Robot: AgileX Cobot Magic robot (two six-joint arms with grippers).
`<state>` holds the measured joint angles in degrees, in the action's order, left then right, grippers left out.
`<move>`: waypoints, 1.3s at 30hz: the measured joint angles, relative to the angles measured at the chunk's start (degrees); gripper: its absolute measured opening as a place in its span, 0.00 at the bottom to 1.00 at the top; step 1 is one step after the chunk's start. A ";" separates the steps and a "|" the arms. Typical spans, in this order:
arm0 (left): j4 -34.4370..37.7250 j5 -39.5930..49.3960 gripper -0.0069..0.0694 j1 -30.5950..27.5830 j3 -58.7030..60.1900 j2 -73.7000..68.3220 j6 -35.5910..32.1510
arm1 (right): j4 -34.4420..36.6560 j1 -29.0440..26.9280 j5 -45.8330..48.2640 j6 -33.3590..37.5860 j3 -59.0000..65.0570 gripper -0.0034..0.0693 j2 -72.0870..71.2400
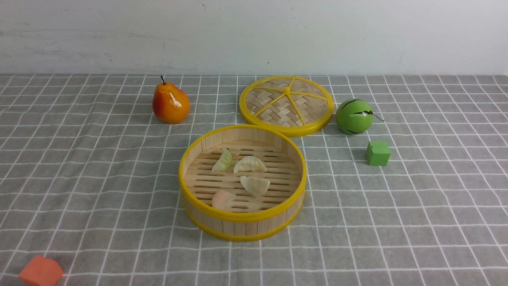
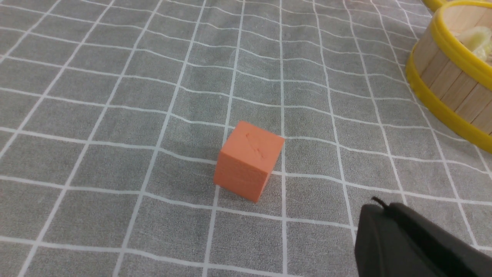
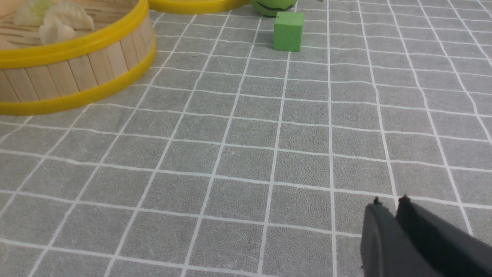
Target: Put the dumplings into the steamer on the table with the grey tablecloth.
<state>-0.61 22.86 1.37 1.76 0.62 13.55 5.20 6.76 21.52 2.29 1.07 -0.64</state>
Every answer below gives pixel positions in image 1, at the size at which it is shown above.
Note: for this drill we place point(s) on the green toy watermelon ball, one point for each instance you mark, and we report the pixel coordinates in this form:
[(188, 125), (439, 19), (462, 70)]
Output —
[(355, 116)]

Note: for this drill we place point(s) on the white dumpling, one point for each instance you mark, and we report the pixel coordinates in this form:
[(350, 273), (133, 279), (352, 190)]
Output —
[(249, 164), (255, 186)]

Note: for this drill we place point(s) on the orange cube block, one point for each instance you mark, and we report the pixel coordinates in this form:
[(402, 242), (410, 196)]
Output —
[(41, 271)]

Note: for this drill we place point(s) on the woven bamboo steamer lid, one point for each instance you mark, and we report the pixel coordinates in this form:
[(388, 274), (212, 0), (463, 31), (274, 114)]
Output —
[(291, 105)]

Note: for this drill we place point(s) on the bamboo steamer tray yellow rim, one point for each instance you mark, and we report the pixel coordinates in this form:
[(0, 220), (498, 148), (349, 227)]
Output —
[(250, 218)]

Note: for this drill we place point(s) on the orange toy pear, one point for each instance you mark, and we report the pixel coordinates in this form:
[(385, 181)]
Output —
[(170, 104)]

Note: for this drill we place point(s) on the grey checked tablecloth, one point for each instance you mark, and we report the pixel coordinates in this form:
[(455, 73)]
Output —
[(89, 179)]

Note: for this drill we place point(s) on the pink dumpling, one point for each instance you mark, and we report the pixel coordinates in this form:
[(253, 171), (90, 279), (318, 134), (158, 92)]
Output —
[(223, 200)]

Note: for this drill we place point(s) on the green cube block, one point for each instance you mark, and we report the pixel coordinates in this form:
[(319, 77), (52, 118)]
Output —
[(378, 153)]

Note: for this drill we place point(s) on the green dumpling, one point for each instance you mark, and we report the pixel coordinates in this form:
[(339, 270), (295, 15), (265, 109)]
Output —
[(224, 162)]

